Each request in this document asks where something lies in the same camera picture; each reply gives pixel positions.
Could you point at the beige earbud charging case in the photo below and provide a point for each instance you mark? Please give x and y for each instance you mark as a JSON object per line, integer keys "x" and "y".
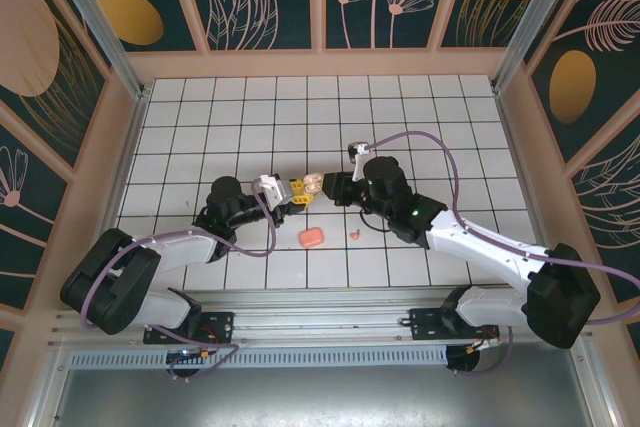
{"x": 312, "y": 179}

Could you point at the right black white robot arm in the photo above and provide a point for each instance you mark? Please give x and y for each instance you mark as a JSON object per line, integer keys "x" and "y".
{"x": 480, "y": 242}

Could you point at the aluminium corner post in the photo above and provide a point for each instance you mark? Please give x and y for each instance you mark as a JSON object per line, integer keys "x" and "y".
{"x": 530, "y": 22}
{"x": 105, "y": 27}

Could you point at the pink earbud charging case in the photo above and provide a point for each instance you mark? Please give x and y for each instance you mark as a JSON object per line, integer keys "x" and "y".
{"x": 311, "y": 237}

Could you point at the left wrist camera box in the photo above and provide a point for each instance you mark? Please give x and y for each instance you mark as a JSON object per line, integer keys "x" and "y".
{"x": 272, "y": 187}

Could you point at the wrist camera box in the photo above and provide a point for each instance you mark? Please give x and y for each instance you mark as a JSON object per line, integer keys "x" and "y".
{"x": 357, "y": 149}
{"x": 272, "y": 187}

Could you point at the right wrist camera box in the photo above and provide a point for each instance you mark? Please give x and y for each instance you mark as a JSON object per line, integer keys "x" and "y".
{"x": 357, "y": 149}

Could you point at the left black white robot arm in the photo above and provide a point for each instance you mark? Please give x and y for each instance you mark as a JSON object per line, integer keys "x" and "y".
{"x": 185, "y": 247}

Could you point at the black mounting plate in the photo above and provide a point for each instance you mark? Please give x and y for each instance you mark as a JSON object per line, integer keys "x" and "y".
{"x": 220, "y": 322}
{"x": 425, "y": 327}

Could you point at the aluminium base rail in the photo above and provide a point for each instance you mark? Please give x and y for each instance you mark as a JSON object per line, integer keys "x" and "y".
{"x": 320, "y": 307}

